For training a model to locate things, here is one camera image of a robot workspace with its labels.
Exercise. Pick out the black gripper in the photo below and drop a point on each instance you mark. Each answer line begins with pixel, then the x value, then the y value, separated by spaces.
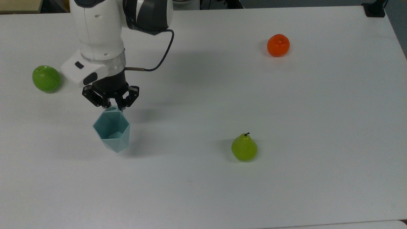
pixel 111 84

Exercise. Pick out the light blue faceted mug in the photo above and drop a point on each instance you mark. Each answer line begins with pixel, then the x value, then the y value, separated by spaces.
pixel 119 143

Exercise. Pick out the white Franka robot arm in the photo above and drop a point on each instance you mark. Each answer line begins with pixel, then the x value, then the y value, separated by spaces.
pixel 100 31

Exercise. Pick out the green apple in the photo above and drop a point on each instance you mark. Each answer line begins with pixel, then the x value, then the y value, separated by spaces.
pixel 46 79

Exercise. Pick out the light wooden board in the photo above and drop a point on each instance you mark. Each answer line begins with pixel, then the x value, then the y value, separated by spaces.
pixel 19 5

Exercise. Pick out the green pear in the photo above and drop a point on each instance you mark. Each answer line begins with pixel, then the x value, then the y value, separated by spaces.
pixel 244 149

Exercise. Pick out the orange fruit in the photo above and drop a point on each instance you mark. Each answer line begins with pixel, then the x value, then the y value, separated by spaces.
pixel 278 46

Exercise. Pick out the black table clamp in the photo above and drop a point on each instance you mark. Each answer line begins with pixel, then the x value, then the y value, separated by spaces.
pixel 374 9

